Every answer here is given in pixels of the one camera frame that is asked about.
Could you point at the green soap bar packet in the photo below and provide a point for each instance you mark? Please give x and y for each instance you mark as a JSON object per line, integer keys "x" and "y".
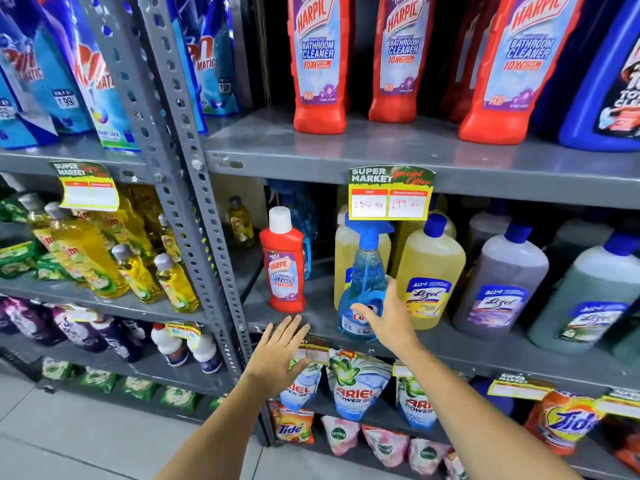
{"x": 57, "y": 368}
{"x": 180, "y": 398}
{"x": 216, "y": 403}
{"x": 141, "y": 388}
{"x": 99, "y": 379}

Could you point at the person's left middle finger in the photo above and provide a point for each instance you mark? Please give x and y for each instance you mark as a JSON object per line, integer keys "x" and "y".
{"x": 295, "y": 328}

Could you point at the person's right thumb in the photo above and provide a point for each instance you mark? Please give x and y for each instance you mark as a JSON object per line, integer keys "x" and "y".
{"x": 366, "y": 313}

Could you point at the purple fabric conditioner bottle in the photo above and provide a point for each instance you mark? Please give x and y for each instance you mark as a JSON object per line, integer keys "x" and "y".
{"x": 30, "y": 319}
{"x": 120, "y": 339}
{"x": 77, "y": 332}

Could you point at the grey metal shelf rack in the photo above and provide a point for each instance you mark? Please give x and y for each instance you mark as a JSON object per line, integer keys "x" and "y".
{"x": 350, "y": 149}
{"x": 165, "y": 119}

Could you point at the purple floor cleaner bottle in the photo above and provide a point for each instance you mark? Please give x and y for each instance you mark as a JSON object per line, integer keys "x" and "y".
{"x": 500, "y": 289}
{"x": 482, "y": 227}

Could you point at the white green detergent pouch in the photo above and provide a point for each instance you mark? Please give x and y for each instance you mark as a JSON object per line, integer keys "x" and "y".
{"x": 412, "y": 404}
{"x": 357, "y": 387}
{"x": 302, "y": 387}

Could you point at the small red bathroom cleaner bottle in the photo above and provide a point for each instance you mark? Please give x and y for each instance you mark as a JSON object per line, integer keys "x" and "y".
{"x": 284, "y": 274}

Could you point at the person's left forearm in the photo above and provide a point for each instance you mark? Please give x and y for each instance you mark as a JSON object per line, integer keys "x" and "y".
{"x": 220, "y": 434}

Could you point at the person's left hand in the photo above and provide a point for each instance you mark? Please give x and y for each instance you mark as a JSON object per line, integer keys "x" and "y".
{"x": 275, "y": 357}

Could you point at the orange detergent powder packet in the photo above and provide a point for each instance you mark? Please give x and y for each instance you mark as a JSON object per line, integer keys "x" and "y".
{"x": 629, "y": 444}
{"x": 565, "y": 422}
{"x": 292, "y": 424}

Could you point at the blue detergent pouch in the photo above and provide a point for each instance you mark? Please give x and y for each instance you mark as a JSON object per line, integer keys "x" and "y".
{"x": 95, "y": 79}
{"x": 187, "y": 79}
{"x": 15, "y": 124}
{"x": 45, "y": 79}
{"x": 215, "y": 59}

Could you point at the stack of green dishwash packets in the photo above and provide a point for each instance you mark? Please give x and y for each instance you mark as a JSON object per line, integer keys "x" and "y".
{"x": 20, "y": 259}

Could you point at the person's left thumb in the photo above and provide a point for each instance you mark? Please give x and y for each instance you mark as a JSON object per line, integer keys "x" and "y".
{"x": 301, "y": 365}

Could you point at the yellow floor cleaner bottle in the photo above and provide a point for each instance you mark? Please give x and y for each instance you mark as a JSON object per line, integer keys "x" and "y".
{"x": 430, "y": 279}
{"x": 407, "y": 234}
{"x": 345, "y": 264}

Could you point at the green yellow price tag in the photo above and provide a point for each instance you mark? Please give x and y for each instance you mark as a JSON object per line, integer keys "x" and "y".
{"x": 403, "y": 369}
{"x": 520, "y": 387}
{"x": 390, "y": 194}
{"x": 80, "y": 313}
{"x": 316, "y": 352}
{"x": 87, "y": 187}
{"x": 620, "y": 404}
{"x": 182, "y": 330}

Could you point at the dark blue pouch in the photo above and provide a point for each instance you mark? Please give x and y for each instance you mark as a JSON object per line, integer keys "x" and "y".
{"x": 492, "y": 394}

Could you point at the large red bathroom cleaner bottle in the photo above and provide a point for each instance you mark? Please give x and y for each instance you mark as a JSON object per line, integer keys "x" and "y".
{"x": 320, "y": 69}
{"x": 462, "y": 69}
{"x": 400, "y": 59}
{"x": 520, "y": 69}

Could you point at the blue toilet cleaner bottle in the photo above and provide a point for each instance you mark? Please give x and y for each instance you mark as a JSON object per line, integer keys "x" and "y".
{"x": 560, "y": 84}
{"x": 605, "y": 94}

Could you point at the green floor cleaner bottle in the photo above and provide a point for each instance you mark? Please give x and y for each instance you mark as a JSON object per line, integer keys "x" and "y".
{"x": 585, "y": 299}
{"x": 575, "y": 234}

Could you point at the row of yellow dishwash bottles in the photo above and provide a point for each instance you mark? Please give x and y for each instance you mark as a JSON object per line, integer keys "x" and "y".
{"x": 90, "y": 254}

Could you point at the person's right forearm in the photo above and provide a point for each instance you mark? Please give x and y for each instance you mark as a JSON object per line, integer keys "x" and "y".
{"x": 475, "y": 419}

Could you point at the person's left little finger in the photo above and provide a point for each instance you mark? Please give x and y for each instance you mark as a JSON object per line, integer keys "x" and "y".
{"x": 269, "y": 334}

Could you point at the person's right hand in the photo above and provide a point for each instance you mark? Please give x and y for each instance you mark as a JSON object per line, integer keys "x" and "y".
{"x": 396, "y": 324}

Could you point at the white cleaner bottle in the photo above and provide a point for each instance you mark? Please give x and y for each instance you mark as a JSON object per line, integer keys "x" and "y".
{"x": 169, "y": 347}
{"x": 207, "y": 354}

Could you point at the pink handwash refill pouch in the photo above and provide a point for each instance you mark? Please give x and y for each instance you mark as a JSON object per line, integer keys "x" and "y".
{"x": 454, "y": 467}
{"x": 341, "y": 434}
{"x": 427, "y": 457}
{"x": 385, "y": 446}

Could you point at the small yellow dishwash liquid bottle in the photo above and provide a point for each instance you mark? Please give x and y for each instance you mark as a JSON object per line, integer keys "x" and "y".
{"x": 241, "y": 222}

